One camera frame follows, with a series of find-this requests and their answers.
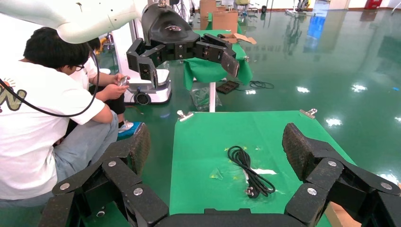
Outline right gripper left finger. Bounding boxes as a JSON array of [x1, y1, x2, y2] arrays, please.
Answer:
[[37, 122, 170, 227]]

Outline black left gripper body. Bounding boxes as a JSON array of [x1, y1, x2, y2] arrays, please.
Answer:
[[141, 3, 201, 62]]

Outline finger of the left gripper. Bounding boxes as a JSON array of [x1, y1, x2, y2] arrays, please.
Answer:
[[194, 33, 240, 79], [126, 38, 166, 89]]

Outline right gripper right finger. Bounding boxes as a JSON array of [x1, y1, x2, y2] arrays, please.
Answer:
[[282, 122, 401, 227]]

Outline black power cord with plug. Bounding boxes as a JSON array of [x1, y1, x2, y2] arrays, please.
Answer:
[[227, 145, 276, 199]]

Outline flat open cardboard box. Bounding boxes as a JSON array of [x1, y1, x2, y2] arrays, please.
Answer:
[[218, 32, 258, 45]]

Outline large closed cardboard box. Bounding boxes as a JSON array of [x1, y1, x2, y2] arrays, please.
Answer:
[[212, 11, 239, 35]]

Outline tall narrow cardboard box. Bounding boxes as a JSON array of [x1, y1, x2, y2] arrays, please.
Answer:
[[199, 0, 218, 30]]

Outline open brown cardboard box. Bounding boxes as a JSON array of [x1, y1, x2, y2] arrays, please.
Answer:
[[325, 202, 361, 227]]

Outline small table with green cloth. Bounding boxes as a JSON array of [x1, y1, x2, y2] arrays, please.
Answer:
[[183, 29, 253, 113]]

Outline white robot with black wheel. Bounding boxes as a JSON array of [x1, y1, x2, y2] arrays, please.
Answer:
[[111, 0, 172, 105]]

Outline black power strip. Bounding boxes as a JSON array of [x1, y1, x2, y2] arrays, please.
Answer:
[[216, 80, 240, 95]]

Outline clear plastic bag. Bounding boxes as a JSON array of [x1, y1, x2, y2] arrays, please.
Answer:
[[189, 87, 222, 112]]

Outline seated person black trousers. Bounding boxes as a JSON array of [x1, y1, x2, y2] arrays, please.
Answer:
[[67, 37, 135, 139]]

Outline silver binder clip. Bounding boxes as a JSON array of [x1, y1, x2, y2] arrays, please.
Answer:
[[176, 110, 195, 122], [299, 108, 318, 120]]

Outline green tablecloth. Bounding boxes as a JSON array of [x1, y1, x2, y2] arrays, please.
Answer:
[[169, 110, 358, 227]]

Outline seated person with glasses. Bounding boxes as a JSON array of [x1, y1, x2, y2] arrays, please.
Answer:
[[0, 26, 120, 208]]

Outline crumpled clear green scrap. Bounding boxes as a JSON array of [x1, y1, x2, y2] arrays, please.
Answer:
[[209, 168, 224, 181]]

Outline red cabinet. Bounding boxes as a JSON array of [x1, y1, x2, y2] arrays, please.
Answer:
[[364, 0, 383, 10]]

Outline black coiled floor cable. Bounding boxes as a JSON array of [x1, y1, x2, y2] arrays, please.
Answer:
[[235, 80, 275, 92]]

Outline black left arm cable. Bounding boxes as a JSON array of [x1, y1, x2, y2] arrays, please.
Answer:
[[0, 50, 101, 118]]

